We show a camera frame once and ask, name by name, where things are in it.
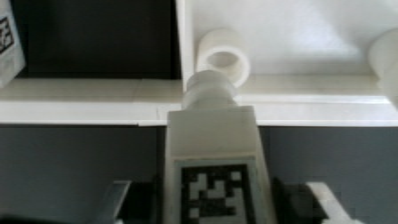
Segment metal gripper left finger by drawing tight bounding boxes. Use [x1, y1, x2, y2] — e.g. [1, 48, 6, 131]
[86, 180, 152, 224]

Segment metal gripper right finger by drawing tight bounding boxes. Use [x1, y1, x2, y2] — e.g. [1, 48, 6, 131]
[271, 179, 363, 224]

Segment white front fence bar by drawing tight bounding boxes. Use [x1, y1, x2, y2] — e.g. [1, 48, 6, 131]
[0, 75, 398, 127]

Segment white square table top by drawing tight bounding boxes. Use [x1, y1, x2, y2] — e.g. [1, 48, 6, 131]
[173, 0, 398, 106]

